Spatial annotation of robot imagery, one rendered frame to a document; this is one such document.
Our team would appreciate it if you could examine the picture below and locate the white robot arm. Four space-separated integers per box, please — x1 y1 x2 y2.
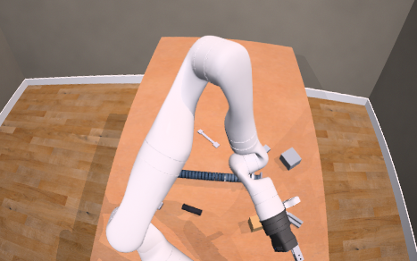
106 36 278 261

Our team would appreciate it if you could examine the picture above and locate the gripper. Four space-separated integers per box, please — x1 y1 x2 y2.
254 194 304 261

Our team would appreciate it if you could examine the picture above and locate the dark blue ribbed hose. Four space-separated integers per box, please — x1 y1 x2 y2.
178 170 263 182

